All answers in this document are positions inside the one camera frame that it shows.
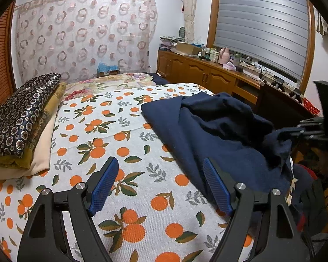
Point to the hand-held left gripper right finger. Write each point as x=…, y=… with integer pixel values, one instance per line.
x=216, y=187

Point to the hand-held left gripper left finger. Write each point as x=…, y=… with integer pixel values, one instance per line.
x=105, y=185

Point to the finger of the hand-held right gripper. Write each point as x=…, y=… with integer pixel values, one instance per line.
x=313, y=123
x=308, y=135

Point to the navy t-shirt with orange print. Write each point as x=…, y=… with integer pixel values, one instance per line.
x=207, y=131

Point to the pile of dark clothes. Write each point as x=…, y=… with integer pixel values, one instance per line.
x=314, y=202

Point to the red plastic basket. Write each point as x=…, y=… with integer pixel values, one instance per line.
x=310, y=106

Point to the dark brown chair back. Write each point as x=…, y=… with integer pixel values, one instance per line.
x=281, y=103

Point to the white orange-fruit print bed sheet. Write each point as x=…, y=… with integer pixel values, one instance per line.
x=142, y=147

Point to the beige folded cloth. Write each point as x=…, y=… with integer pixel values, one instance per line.
x=41, y=152

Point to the hanging pale cloth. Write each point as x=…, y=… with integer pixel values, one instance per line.
x=324, y=26

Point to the stack of folded blankets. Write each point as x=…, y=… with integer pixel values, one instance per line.
x=47, y=109

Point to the pink tissue pack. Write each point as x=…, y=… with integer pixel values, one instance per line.
x=229, y=66

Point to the beige floral blanket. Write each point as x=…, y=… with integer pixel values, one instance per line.
x=112, y=82

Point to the window with grey blind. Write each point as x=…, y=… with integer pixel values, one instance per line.
x=262, y=24

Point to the dark circle-pattern folded cloth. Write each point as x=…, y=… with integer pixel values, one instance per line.
x=21, y=112

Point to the pink jug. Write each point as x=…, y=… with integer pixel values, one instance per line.
x=224, y=56

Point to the blue crumpled bag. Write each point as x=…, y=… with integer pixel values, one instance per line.
x=108, y=67

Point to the navy blanket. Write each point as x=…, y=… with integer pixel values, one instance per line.
x=158, y=79

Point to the wooden cabinet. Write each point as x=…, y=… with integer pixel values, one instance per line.
x=194, y=69

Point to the group of small bottles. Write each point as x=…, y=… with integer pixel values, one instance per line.
x=209, y=54

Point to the cardboard box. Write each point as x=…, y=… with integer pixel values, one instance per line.
x=188, y=48

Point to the stack of folded cloths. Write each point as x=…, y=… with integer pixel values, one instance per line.
x=169, y=42

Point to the small desk fan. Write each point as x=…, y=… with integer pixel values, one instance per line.
x=182, y=32

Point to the louvred wooden door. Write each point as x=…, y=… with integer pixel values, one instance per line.
x=0, y=60

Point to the beige patterned drape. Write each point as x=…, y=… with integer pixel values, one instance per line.
x=190, y=5

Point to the circle-pattern sheer wall curtain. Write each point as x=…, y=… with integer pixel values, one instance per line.
x=84, y=32

